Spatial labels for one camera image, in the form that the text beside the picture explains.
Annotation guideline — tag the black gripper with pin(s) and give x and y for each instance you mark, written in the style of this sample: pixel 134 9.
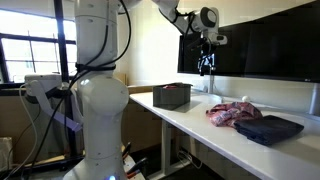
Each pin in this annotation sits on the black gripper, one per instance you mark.
pixel 206 51

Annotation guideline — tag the plain pink cloth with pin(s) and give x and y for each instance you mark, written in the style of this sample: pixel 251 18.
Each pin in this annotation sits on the plain pink cloth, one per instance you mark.
pixel 170 87

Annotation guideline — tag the pink blue floral cloth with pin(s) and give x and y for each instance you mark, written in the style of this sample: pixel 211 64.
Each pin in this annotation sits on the pink blue floral cloth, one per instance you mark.
pixel 233 113

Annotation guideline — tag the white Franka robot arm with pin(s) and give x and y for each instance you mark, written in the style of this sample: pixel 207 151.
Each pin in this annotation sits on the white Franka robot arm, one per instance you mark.
pixel 103 100

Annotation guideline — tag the grey rectangular box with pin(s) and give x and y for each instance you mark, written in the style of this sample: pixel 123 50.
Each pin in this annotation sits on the grey rectangular box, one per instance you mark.
pixel 170 98

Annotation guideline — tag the brown cardboard box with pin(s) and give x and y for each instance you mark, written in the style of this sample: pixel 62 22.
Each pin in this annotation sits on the brown cardboard box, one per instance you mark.
pixel 140 126

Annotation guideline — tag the black flat monitor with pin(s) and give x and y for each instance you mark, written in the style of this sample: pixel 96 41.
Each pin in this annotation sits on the black flat monitor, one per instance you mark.
pixel 233 53
pixel 286 43

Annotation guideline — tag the small white ball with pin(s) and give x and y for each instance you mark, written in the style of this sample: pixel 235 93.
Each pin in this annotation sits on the small white ball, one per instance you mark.
pixel 245 98

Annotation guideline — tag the dark navy folded cloth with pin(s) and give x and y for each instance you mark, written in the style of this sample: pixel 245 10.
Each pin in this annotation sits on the dark navy folded cloth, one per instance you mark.
pixel 268 130

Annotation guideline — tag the white desk leg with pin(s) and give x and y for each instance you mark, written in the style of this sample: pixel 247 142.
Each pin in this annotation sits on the white desk leg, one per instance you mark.
pixel 166 146

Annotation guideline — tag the black vertical pole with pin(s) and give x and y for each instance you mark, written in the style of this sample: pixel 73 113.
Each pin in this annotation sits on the black vertical pole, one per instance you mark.
pixel 68 126

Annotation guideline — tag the white bin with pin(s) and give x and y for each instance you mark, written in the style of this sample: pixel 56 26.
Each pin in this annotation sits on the white bin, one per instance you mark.
pixel 5 153

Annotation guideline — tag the white device on bracket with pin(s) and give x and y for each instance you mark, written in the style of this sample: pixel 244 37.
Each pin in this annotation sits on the white device on bracket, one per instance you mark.
pixel 41 83

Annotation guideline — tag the dark window frame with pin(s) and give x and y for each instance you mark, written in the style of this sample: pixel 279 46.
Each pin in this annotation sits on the dark window frame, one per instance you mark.
pixel 33 36

